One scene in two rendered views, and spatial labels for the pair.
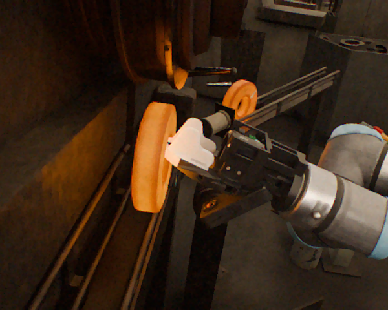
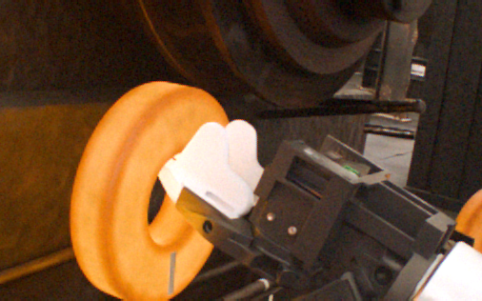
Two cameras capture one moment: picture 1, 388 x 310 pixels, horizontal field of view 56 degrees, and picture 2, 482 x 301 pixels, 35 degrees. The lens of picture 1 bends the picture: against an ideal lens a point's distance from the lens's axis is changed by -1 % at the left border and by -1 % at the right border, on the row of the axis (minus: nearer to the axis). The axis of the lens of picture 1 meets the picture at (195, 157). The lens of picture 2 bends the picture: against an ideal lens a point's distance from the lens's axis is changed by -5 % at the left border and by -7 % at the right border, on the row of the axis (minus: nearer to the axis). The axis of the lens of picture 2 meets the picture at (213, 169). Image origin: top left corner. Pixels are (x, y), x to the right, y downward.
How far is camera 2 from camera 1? 0.25 m
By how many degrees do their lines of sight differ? 29
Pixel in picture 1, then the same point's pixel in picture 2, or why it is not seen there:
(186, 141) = (202, 153)
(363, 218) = not seen: outside the picture
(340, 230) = not seen: outside the picture
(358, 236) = not seen: outside the picture
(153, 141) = (122, 128)
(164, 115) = (166, 93)
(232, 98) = (472, 215)
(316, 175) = (460, 259)
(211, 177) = (230, 228)
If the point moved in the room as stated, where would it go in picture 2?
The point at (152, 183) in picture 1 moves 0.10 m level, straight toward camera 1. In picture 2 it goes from (102, 209) to (10, 241)
